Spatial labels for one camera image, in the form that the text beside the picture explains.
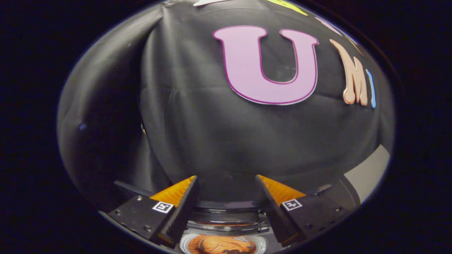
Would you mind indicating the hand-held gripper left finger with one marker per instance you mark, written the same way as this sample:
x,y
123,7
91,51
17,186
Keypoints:
x,y
183,211

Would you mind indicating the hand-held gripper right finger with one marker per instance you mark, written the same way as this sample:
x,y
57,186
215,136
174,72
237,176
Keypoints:
x,y
273,211

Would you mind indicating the orange yellow shirt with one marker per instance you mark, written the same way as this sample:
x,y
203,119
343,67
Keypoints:
x,y
219,245

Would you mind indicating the black backdrop cloth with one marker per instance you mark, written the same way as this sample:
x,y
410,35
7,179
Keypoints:
x,y
194,123

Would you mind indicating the grey cabinet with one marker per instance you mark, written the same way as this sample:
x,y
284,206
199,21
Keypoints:
x,y
367,173

